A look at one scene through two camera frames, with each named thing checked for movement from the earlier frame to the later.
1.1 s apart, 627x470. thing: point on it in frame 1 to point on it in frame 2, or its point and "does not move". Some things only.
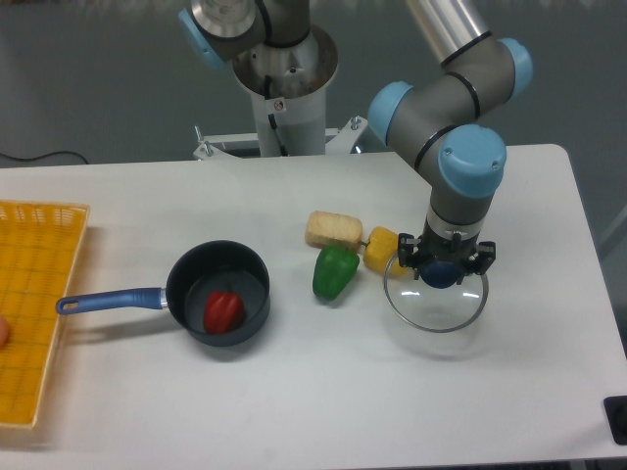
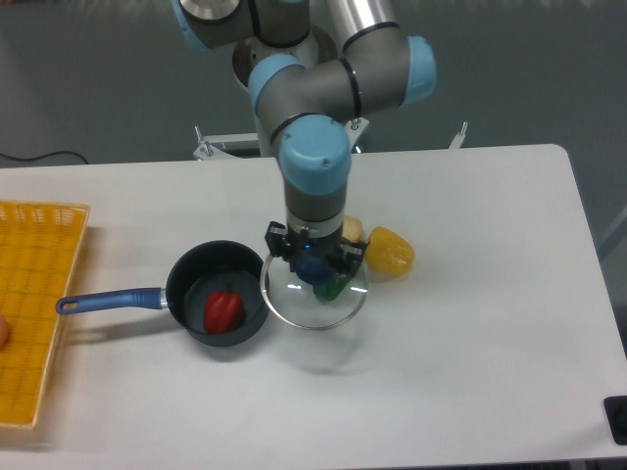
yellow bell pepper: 381,253 does not move
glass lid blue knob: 431,308 to 313,297
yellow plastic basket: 40,247 does not move
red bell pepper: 223,312 does not move
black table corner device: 616,412 does not move
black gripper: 435,249 to 292,248
